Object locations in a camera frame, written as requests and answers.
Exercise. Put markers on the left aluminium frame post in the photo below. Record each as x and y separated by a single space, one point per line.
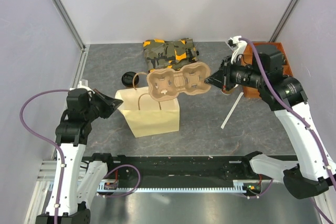
68 22

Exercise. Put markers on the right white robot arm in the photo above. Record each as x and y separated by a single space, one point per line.
314 170

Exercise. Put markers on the white paper straw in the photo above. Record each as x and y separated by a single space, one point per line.
231 111

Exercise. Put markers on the brown paper bag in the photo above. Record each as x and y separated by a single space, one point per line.
144 115

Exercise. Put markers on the right aluminium frame post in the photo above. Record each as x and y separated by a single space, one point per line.
283 20

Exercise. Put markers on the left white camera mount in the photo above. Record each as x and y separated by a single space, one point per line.
84 84

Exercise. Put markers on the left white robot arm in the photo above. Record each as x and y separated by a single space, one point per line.
71 197

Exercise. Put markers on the black plastic cup lid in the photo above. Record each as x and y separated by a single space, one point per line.
127 78

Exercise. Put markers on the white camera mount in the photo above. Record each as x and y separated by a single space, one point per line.
84 84
238 47

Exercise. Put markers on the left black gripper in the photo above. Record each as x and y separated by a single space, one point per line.
109 109

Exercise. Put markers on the aluminium frame post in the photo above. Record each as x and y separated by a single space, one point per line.
283 20
68 22

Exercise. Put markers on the camouflage folded cloth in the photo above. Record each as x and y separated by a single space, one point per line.
173 54

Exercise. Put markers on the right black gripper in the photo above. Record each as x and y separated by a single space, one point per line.
222 77

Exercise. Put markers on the brown pulp cup carrier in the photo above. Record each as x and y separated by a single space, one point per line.
166 84

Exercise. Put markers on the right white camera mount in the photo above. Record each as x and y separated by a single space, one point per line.
238 47

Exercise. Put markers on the aluminium cable duct rail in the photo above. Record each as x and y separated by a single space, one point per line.
236 188

